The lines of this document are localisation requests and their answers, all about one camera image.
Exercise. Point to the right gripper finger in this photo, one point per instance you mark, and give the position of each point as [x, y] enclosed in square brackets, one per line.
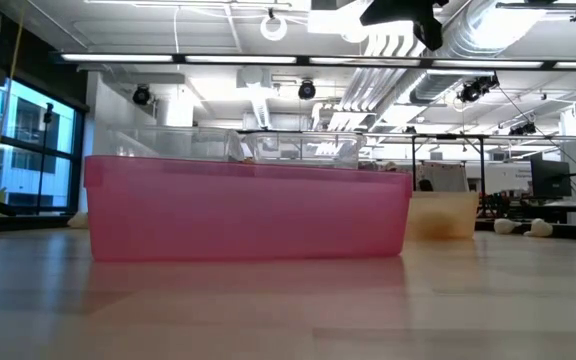
[430, 32]

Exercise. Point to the clear plastic bin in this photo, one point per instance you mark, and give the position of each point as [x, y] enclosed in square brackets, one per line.
[168, 142]
[308, 147]

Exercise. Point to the orange plastic bin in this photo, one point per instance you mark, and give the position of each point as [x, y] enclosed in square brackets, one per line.
[443, 215]

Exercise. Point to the white toy garlic bulb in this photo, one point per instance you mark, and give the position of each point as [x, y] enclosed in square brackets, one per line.
[505, 226]
[539, 228]

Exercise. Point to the pink plastic bin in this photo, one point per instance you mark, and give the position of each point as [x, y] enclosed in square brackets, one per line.
[243, 215]

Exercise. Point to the black ceiling spotlight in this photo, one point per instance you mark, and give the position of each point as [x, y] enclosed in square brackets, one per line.
[306, 90]
[478, 87]
[522, 129]
[141, 95]

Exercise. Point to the black metal rack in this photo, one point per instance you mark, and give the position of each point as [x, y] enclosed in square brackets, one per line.
[448, 136]

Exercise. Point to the white background panel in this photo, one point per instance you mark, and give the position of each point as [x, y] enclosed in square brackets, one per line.
[443, 177]

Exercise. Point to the black background monitor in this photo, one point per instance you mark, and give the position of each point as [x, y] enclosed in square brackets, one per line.
[550, 179]

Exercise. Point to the long ceiling light bar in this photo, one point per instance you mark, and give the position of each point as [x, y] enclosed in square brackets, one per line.
[118, 58]

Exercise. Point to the black tripod stand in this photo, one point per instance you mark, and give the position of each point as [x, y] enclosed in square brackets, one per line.
[48, 114]

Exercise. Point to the large glass window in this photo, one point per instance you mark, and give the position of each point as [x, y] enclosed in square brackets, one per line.
[28, 150]

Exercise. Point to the silver ventilation duct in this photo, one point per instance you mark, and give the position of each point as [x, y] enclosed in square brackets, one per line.
[468, 40]

